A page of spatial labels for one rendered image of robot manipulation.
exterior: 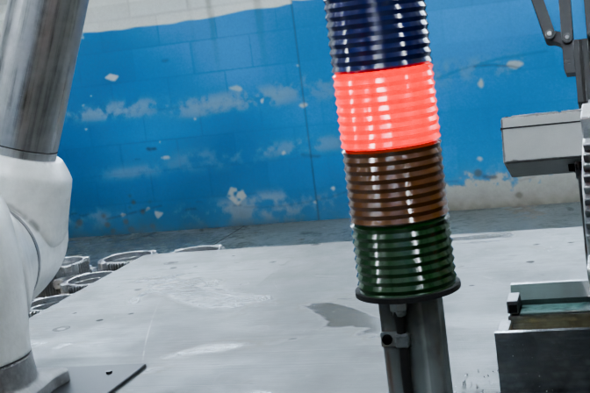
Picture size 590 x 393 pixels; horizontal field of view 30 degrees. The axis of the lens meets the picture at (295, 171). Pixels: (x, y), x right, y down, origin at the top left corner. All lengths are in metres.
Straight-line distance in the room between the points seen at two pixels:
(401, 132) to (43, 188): 0.87
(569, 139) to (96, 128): 6.32
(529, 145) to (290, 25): 5.69
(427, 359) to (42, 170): 0.86
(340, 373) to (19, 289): 0.38
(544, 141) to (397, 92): 0.54
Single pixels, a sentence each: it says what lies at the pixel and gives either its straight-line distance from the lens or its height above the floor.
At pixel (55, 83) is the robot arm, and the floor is 1.16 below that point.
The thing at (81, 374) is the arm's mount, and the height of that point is 0.80.
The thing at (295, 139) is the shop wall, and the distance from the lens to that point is 6.85.
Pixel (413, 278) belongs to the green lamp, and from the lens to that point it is 0.64.
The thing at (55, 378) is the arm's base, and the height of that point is 0.82.
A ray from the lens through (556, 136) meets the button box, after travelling 1.15.
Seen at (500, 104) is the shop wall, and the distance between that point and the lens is 6.57.
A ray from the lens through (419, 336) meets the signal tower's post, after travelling 0.67.
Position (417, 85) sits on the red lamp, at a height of 1.15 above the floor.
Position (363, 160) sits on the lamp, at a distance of 0.64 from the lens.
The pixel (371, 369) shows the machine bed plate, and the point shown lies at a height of 0.80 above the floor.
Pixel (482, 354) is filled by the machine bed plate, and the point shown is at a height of 0.80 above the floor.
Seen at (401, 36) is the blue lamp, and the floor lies 1.18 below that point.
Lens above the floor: 1.19
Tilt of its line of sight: 7 degrees down
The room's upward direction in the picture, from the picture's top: 7 degrees counter-clockwise
